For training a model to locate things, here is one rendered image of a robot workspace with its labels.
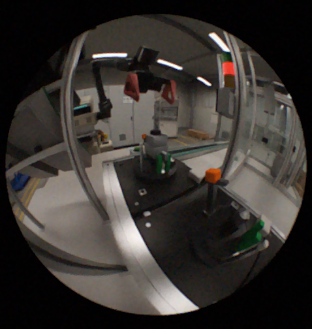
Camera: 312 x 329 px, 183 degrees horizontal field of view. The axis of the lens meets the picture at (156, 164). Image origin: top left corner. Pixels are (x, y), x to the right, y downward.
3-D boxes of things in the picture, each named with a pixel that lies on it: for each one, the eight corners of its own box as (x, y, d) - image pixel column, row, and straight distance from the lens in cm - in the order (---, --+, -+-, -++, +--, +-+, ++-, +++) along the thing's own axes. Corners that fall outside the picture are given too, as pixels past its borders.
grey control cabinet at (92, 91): (89, 151, 400) (83, 93, 400) (111, 146, 391) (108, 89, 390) (87, 156, 351) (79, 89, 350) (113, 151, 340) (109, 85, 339)
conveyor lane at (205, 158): (118, 183, 44) (113, 164, 38) (215, 153, 95) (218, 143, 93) (144, 245, 28) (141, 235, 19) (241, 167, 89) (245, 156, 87)
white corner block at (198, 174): (186, 180, 31) (188, 170, 29) (195, 175, 34) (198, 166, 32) (196, 188, 29) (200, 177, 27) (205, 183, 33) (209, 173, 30)
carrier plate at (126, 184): (114, 166, 39) (113, 161, 38) (164, 155, 46) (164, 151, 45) (132, 219, 21) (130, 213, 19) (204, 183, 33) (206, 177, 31)
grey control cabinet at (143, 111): (130, 143, 400) (129, 89, 399) (148, 140, 425) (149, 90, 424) (134, 147, 350) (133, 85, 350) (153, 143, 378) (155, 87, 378)
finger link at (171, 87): (186, 97, 27) (173, 78, 34) (163, 91, 23) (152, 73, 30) (173, 111, 31) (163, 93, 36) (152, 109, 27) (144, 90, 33)
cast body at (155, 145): (143, 151, 30) (143, 129, 28) (156, 149, 31) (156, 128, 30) (158, 163, 23) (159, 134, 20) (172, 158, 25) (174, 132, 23)
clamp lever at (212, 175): (202, 210, 18) (204, 170, 15) (208, 205, 20) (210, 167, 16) (218, 218, 17) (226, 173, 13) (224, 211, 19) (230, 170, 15)
